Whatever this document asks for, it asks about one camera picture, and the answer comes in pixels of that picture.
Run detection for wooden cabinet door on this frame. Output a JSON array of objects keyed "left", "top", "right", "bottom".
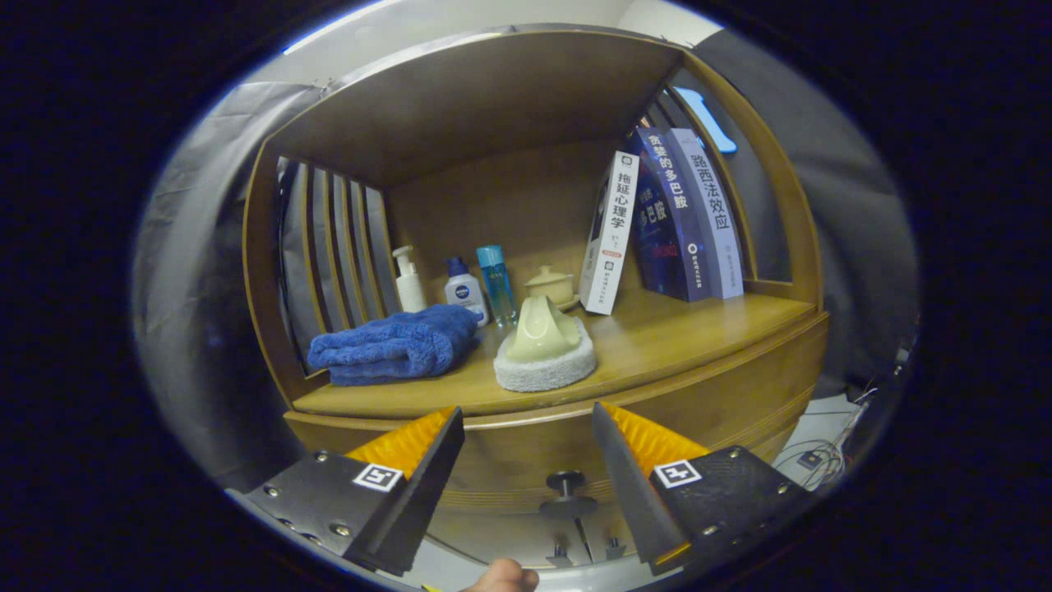
[
  {"left": 423, "top": 510, "right": 591, "bottom": 570},
  {"left": 578, "top": 502, "right": 650, "bottom": 564}
]

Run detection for white pump bottle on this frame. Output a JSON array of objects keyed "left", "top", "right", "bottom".
[{"left": 392, "top": 245, "right": 428, "bottom": 314}]

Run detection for pale grey book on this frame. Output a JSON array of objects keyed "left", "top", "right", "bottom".
[{"left": 664, "top": 127, "right": 745, "bottom": 300}]

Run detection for wooden countertop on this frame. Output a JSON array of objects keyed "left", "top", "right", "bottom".
[{"left": 292, "top": 292, "right": 819, "bottom": 418}]

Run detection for folded blue towel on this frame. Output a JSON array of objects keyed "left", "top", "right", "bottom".
[{"left": 307, "top": 304, "right": 484, "bottom": 387}]

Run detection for white bottle with blue cap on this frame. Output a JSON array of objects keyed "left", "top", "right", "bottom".
[{"left": 444, "top": 257, "right": 491, "bottom": 328}]

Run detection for cream lidded teacup with saucer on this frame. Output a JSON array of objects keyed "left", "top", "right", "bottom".
[{"left": 524, "top": 265, "right": 580, "bottom": 312}]

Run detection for white book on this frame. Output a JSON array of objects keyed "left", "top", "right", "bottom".
[{"left": 579, "top": 150, "right": 640, "bottom": 316}]

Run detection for wooden cabinet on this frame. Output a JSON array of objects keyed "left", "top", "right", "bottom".
[{"left": 242, "top": 29, "right": 831, "bottom": 570}]

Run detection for clear blue bottle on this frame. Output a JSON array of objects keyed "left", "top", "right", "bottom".
[{"left": 477, "top": 244, "right": 519, "bottom": 327}]

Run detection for cream scrub brush white pad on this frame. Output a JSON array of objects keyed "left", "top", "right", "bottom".
[{"left": 493, "top": 295, "right": 598, "bottom": 393}]

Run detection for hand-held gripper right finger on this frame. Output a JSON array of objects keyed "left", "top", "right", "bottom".
[{"left": 592, "top": 400, "right": 816, "bottom": 578}]

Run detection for dark blue book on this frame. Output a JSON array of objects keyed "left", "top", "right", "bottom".
[{"left": 629, "top": 126, "right": 712, "bottom": 303}]

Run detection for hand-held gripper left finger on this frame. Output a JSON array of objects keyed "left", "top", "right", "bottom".
[{"left": 241, "top": 405, "right": 467, "bottom": 578}]

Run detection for thin floor cables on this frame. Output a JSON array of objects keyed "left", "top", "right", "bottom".
[{"left": 773, "top": 386, "right": 880, "bottom": 491}]

